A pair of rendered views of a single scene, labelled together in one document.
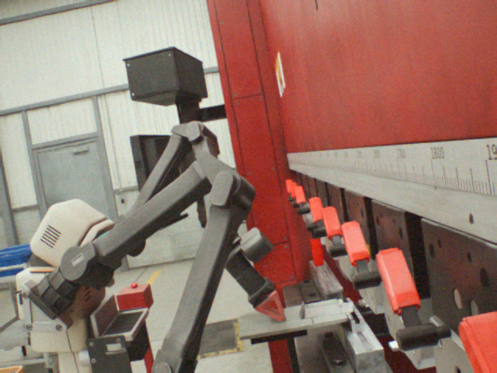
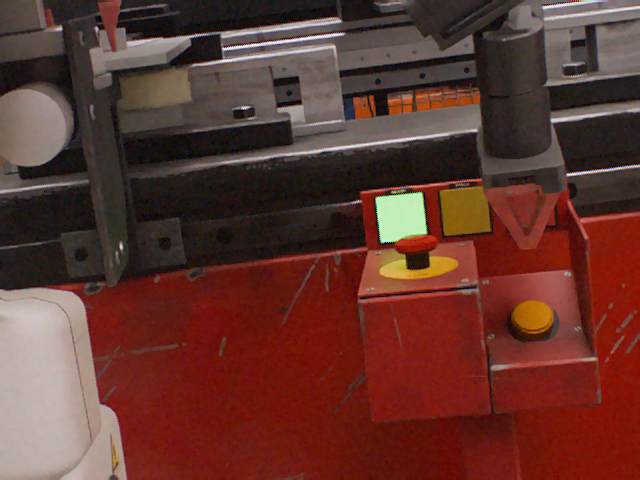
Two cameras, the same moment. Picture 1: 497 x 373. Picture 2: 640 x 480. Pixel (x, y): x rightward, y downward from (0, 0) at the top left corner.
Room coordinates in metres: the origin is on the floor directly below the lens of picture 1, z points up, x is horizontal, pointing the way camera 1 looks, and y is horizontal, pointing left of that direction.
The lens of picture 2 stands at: (1.16, 1.16, 1.06)
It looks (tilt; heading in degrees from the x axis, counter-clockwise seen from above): 13 degrees down; 269
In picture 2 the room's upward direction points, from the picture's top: 7 degrees counter-clockwise
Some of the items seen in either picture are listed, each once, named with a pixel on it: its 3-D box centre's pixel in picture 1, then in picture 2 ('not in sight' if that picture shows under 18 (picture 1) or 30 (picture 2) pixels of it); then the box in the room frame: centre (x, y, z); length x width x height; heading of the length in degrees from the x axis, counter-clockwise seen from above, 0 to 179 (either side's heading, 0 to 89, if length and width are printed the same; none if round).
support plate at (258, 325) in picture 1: (291, 318); (91, 60); (1.35, -0.05, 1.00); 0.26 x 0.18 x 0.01; 89
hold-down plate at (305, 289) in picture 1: (309, 294); not in sight; (1.94, -0.15, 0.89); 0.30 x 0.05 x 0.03; 179
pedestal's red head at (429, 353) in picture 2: not in sight; (473, 292); (1.01, 0.12, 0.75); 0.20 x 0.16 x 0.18; 172
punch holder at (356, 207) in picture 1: (387, 243); not in sight; (0.77, -0.18, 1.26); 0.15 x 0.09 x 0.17; 179
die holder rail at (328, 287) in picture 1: (325, 285); not in sight; (1.89, -0.21, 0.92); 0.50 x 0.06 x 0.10; 179
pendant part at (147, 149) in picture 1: (164, 171); not in sight; (2.58, 0.38, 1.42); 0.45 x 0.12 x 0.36; 169
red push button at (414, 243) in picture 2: not in sight; (417, 255); (1.06, 0.12, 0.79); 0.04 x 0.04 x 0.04
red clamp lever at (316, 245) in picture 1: (318, 243); not in sight; (1.19, -0.13, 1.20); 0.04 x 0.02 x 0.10; 89
